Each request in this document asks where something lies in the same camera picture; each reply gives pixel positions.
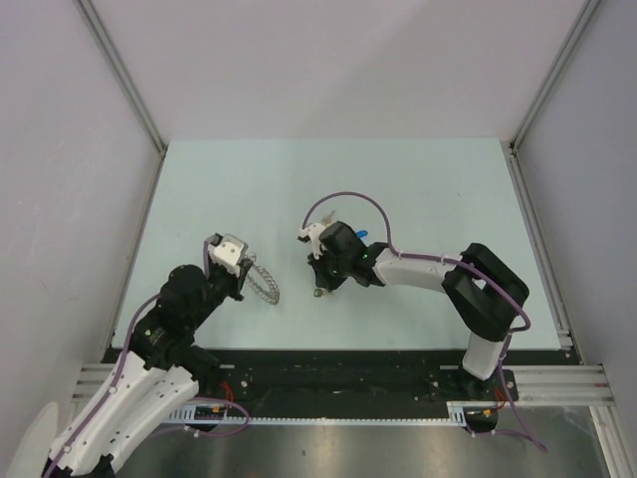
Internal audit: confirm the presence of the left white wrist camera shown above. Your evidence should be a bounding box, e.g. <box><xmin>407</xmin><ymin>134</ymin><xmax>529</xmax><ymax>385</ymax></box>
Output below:
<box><xmin>205</xmin><ymin>234</ymin><xmax>249</xmax><ymax>277</ymax></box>

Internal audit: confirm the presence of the grey slotted cable duct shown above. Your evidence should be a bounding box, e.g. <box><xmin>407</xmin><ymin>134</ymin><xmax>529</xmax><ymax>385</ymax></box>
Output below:
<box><xmin>162</xmin><ymin>403</ymin><xmax>467</xmax><ymax>427</ymax></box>

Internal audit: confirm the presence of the right aluminium rail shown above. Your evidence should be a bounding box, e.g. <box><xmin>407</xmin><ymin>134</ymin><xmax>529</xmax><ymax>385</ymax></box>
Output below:
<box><xmin>502</xmin><ymin>141</ymin><xmax>615</xmax><ymax>407</ymax></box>

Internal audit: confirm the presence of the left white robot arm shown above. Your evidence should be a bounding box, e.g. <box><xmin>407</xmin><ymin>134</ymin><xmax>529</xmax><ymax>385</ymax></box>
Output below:
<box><xmin>42</xmin><ymin>258</ymin><xmax>253</xmax><ymax>477</ymax></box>

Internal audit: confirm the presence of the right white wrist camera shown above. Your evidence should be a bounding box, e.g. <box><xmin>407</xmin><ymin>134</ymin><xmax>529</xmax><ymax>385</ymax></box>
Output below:
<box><xmin>297</xmin><ymin>222</ymin><xmax>326</xmax><ymax>251</ymax></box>

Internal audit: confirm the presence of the metal ring key organizer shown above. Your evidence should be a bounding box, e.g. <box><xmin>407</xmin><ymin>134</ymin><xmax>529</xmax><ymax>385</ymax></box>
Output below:
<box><xmin>246</xmin><ymin>251</ymin><xmax>281</xmax><ymax>306</ymax></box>

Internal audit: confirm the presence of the aluminium frame post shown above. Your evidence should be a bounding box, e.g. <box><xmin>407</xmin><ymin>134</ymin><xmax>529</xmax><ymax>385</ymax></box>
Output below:
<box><xmin>508</xmin><ymin>0</ymin><xmax>605</xmax><ymax>152</ymax></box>
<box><xmin>73</xmin><ymin>0</ymin><xmax>167</xmax><ymax>157</ymax></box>

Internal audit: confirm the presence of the aluminium rail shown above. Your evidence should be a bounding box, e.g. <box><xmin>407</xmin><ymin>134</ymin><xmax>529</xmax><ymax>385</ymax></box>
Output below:
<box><xmin>502</xmin><ymin>141</ymin><xmax>615</xmax><ymax>407</ymax></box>
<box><xmin>72</xmin><ymin>363</ymin><xmax>114</xmax><ymax>402</ymax></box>

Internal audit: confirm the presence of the green tag key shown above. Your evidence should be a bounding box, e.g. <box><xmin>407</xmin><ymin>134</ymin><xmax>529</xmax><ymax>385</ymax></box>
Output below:
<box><xmin>314</xmin><ymin>288</ymin><xmax>333</xmax><ymax>298</ymax></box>

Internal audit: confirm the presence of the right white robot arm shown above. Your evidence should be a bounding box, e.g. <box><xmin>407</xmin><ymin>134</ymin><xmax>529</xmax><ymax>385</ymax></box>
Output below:
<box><xmin>298</xmin><ymin>221</ymin><xmax>530</xmax><ymax>400</ymax></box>

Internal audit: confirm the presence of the right aluminium frame post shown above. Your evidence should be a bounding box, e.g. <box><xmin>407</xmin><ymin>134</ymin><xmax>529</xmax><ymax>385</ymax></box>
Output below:
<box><xmin>508</xmin><ymin>0</ymin><xmax>605</xmax><ymax>152</ymax></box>

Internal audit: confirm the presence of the left aluminium frame post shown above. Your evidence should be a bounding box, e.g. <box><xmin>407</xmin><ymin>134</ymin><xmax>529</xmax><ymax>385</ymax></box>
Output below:
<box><xmin>73</xmin><ymin>0</ymin><xmax>167</xmax><ymax>157</ymax></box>

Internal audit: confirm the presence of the purple cable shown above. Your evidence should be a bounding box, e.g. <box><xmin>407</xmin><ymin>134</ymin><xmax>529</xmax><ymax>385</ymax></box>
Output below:
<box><xmin>301</xmin><ymin>191</ymin><xmax>548</xmax><ymax>453</ymax></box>
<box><xmin>44</xmin><ymin>233</ymin><xmax>215</xmax><ymax>477</ymax></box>

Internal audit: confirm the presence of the yellow tag key far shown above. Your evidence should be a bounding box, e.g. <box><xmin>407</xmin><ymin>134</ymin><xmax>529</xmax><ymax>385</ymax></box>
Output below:
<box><xmin>321</xmin><ymin>210</ymin><xmax>335</xmax><ymax>224</ymax></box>

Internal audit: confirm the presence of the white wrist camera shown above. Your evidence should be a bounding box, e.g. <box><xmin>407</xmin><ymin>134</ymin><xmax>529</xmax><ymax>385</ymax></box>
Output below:
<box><xmin>205</xmin><ymin>234</ymin><xmax>249</xmax><ymax>277</ymax></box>
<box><xmin>297</xmin><ymin>222</ymin><xmax>326</xmax><ymax>251</ymax></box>

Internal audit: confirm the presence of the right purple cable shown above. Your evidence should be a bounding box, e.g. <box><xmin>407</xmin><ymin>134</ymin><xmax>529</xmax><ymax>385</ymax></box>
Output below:
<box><xmin>301</xmin><ymin>191</ymin><xmax>548</xmax><ymax>453</ymax></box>

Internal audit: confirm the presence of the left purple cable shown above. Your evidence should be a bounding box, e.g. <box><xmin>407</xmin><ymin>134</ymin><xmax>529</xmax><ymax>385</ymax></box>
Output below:
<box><xmin>44</xmin><ymin>233</ymin><xmax>215</xmax><ymax>477</ymax></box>

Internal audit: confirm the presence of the left aluminium rail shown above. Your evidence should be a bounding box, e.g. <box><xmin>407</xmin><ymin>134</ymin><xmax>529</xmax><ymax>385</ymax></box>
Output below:
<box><xmin>72</xmin><ymin>363</ymin><xmax>114</xmax><ymax>402</ymax></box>

